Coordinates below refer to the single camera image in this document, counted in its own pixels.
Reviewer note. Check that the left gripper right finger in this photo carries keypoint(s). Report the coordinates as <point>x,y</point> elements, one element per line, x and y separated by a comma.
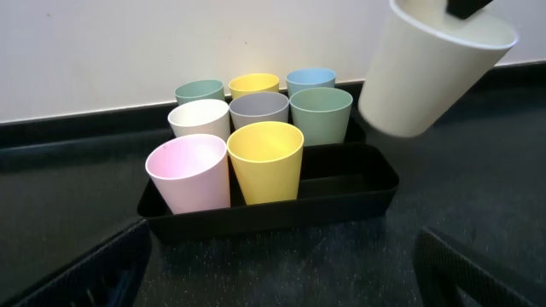
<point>460,277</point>

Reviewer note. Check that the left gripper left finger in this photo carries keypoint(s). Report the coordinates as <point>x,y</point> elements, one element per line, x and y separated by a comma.
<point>85,273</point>

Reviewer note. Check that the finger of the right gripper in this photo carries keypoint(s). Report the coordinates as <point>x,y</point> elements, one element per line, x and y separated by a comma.
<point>467,7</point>

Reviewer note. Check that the white cup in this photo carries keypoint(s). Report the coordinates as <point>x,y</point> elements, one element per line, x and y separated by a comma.
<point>200,121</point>
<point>422,72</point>

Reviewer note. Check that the yellow cup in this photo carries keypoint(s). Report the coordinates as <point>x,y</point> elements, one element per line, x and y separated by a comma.
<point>253,84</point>
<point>266,166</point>

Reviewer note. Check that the black tray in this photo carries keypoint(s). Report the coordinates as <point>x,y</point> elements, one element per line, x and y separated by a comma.
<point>341,200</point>

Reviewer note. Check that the pink cup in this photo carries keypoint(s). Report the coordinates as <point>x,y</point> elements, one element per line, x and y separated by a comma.
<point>192,179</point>

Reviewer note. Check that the blue cup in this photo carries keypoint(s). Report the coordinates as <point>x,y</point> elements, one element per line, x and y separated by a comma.
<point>310,80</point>

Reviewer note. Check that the green cup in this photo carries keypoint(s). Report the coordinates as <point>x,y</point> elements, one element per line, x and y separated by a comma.
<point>198,91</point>
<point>322,119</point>

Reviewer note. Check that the grey cup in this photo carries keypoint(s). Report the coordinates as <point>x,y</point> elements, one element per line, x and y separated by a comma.
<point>259,111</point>

